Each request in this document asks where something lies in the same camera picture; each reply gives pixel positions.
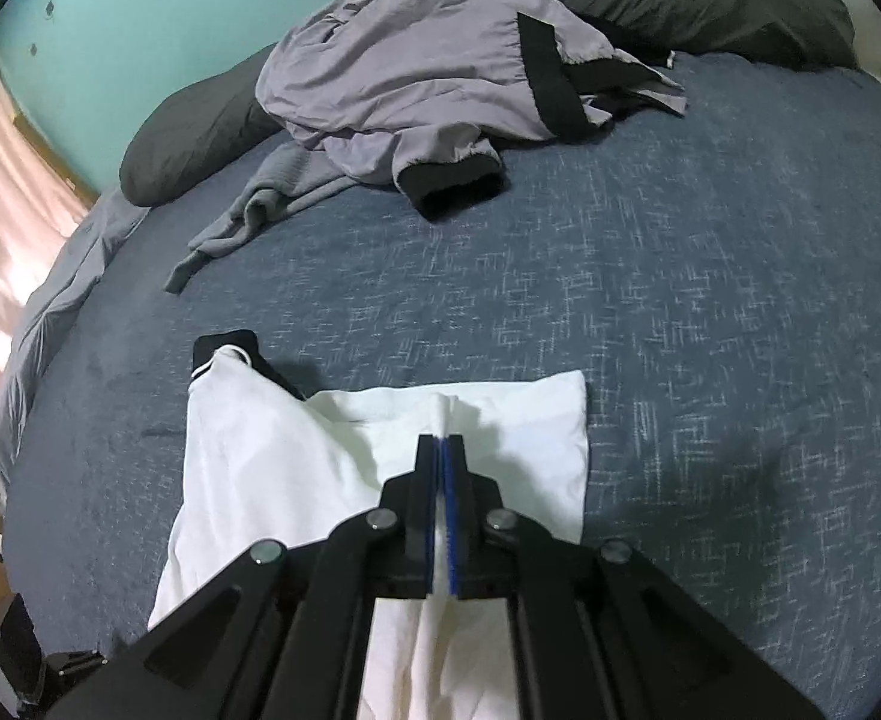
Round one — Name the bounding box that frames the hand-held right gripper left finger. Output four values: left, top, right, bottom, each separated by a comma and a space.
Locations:
50, 433, 442, 720

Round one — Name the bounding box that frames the dark bulky object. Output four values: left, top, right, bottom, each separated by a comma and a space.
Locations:
0, 591, 115, 720

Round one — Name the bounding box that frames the blue-grey bed blanket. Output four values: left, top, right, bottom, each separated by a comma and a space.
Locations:
1, 49, 881, 720

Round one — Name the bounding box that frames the white polo shirt black trim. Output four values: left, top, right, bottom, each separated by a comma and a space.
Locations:
148, 330, 590, 720

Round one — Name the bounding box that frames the wooden window frame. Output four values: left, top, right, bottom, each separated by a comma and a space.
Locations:
11, 111, 101, 205

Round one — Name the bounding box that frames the grey jacket black trim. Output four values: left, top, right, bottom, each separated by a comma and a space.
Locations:
255, 0, 688, 222

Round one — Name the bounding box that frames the light grey duvet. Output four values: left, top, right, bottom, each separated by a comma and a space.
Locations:
0, 187, 152, 488

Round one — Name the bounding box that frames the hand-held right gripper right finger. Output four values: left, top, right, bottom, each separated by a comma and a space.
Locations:
440, 435, 828, 720

